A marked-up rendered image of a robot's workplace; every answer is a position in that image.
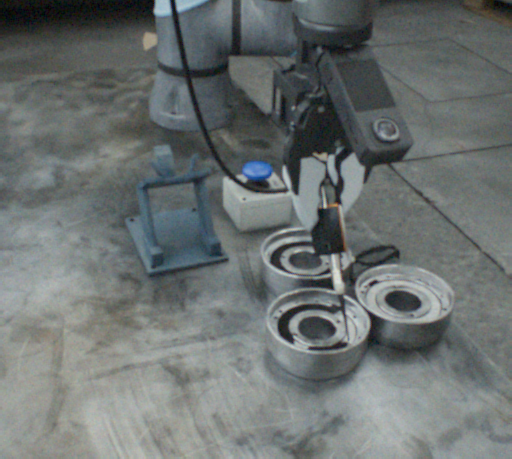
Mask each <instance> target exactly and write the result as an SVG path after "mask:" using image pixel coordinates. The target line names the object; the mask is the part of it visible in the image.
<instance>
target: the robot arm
mask: <svg viewBox="0 0 512 459"><path fill-rule="evenodd" d="M175 1H177V8H178V14H179V20H180V25H181V32H182V37H183V43H184V48H185V54H186V58H188V63H189V68H190V73H191V77H192V82H193V86H194V90H195V95H196V98H197V102H198V106H199V110H201V113H202V116H203V120H204V123H205V125H206V128H207V132H208V130H215V129H219V128H222V127H225V126H228V125H230V124H232V123H233V122H235V121H236V119H237V118H238V99H237V95H236V92H235V88H234V85H233V82H232V79H231V75H230V71H229V57H230V56H238V57H285V58H292V57H296V63H289V67H288V68H284V69H274V70H273V85H272V110H271V119H272V120H273V121H274V122H275V123H276V124H277V125H278V126H279V129H280V130H282V132H283V133H284V134H285V136H286V137H287V138H286V140H285V141H284V146H283V161H284V169H283V174H284V179H285V182H286V184H287V187H288V189H289V191H290V193H291V196H292V201H293V205H295V208H296V211H297V215H298V217H299V219H300V221H301V222H302V224H303V225H304V226H305V229H306V230H307V231H309V232H312V231H313V230H314V229H315V226H316V224H317V223H318V221H319V218H318V214H317V207H318V205H319V202H320V197H319V194H318V188H319V184H320V182H322V181H323V179H324V177H325V171H326V165H325V164H324V163H323V162H322V161H320V160H319V159H318V157H317V156H315V155H314V154H313V150H314V151H315V152H316V153H317V154H318V155H322V154H323V153H324V152H325V150H326V149H333V148H337V154H336V155H329V156H328V171H329V175H330V177H331V179H332V181H333V183H334V185H336V187H334V195H336V200H334V203H333V204H338V206H339V205H341V208H342V215H343V219H344V217H345V216H346V215H347V212H349V211H350V209H351V208H352V206H353V205H354V203H355V202H356V200H357V197H358V195H359V194H360V191H362V189H363V187H364V184H365V183H367V180H368V178H369V176H370V173H371V170H372V167H373V166H378V165H383V164H390V163H396V162H401V161H402V160H403V158H404V156H405V155H406V154H407V152H408V151H409V150H410V148H411V147H413V144H414V139H413V137H411V136H412V135H410V132H409V130H408V127H407V125H406V123H405V121H404V118H403V116H402V114H401V111H400V109H399V107H397V104H396V102H395V100H394V97H393V95H392V92H391V90H390V88H389V86H388V83H387V81H386V78H384V77H385V76H383V74H382V72H381V69H380V66H379V64H378V62H377V60H376V58H375V55H374V52H373V50H372V48H370V46H369V45H368V44H362V43H365V42H367V40H369V39H371V38H372V34H373V24H374V19H375V18H376V16H377V9H378V0H175ZM155 14H156V33H157V62H158V71H157V75H156V78H155V82H154V86H153V89H152V93H151V97H150V100H149V114H150V117H151V120H152V121H153V122H154V123H156V124H157V125H159V126H163V127H165V128H169V129H174V130H180V132H201V128H199V125H198V123H197V120H196V116H195V112H194V109H193V106H192V101H191V98H190V94H189V90H188V86H186V82H185V77H184V72H183V68H182V63H181V58H180V54H179V48H178V43H177V37H176V32H174V26H173V21H172V14H171V9H170V2H169V0H156V7H155ZM289 72H294V74H286V73H289ZM276 87H277V88H278V89H279V90H281V92H279V112H278V111H277V110H276V109H275V107H276Z"/></svg>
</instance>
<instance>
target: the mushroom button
mask: <svg viewBox="0 0 512 459"><path fill-rule="evenodd" d="M243 176H244V177H246V178H247V179H250V180H252V184H255V186H260V184H262V180H266V179H269V178H271V177H272V176H273V168H272V166H271V165H270V164H268V163H264V162H250V163H247V164H245V165H244V167H243Z"/></svg>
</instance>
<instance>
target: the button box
mask: <svg viewBox="0 0 512 459"><path fill-rule="evenodd" d="M236 177H237V178H238V179H241V180H242V181H244V182H246V183H248V184H250V186H253V187H257V188H263V189H276V188H284V187H285V185H284V184H283V182H282V181H280V180H279V179H278V177H277V176H276V175H275V174H274V171H273V176H272V177H271V178H269V179H266V180H262V184H260V186H255V184H252V180H250V179H247V178H246V177H244V176H243V175H241V176H236ZM291 197H292V196H291V193H290V192H285V193H278V194H261V193H255V192H251V191H248V190H246V189H244V188H242V187H239V186H238V184H236V183H235V182H233V181H232V180H231V179H230V178H229V177H225V178H223V207H224V209H225V210H226V212H228V215H229V216H230V218H231V219H232V221H233V222H234V224H235V225H236V228H237V229H238V231H239V233H242V232H248V231H255V230H261V229H268V228H274V226H280V225H286V224H290V215H291Z"/></svg>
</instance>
